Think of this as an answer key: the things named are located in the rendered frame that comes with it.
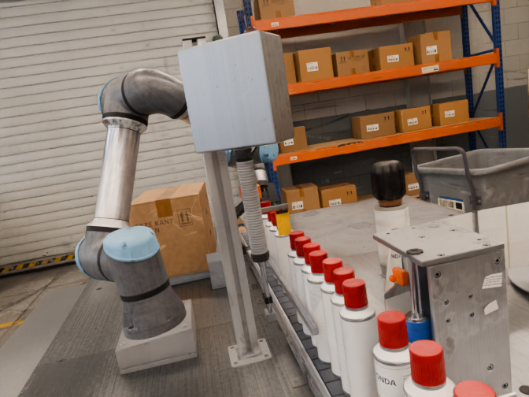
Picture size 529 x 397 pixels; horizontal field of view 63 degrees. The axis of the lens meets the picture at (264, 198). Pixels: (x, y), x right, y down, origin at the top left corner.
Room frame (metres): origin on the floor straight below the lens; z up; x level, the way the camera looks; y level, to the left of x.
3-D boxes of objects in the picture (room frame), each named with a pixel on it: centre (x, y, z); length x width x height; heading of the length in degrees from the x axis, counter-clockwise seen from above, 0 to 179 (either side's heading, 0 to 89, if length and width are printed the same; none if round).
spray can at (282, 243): (1.07, -0.04, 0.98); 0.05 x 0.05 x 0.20
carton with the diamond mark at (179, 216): (1.57, 0.34, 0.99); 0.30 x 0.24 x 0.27; 2
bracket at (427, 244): (0.55, -0.21, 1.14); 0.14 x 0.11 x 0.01; 9
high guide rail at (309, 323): (1.23, 0.03, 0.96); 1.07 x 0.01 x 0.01; 9
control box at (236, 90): (0.83, 0.02, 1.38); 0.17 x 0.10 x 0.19; 64
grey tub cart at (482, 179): (3.08, -1.56, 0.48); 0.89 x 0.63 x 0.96; 117
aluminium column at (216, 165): (0.89, 0.09, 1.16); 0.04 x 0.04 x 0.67; 9
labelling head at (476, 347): (0.55, -0.21, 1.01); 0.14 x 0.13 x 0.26; 9
